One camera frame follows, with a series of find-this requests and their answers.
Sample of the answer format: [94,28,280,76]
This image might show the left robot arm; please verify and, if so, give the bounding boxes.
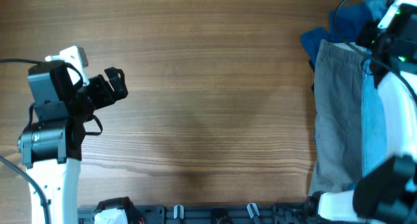
[18,61,128,223]

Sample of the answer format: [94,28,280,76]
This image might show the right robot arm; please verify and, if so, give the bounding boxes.
[309,0,416,223]

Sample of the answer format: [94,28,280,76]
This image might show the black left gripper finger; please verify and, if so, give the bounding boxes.
[110,77,128,100]
[104,67,126,87]

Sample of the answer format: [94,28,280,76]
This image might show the grey trousers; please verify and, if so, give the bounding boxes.
[309,40,364,194]

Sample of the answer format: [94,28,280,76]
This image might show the dark blue garment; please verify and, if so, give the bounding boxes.
[300,3,373,71]

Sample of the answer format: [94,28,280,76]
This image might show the light blue denim jeans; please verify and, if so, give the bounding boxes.
[361,60,386,176]

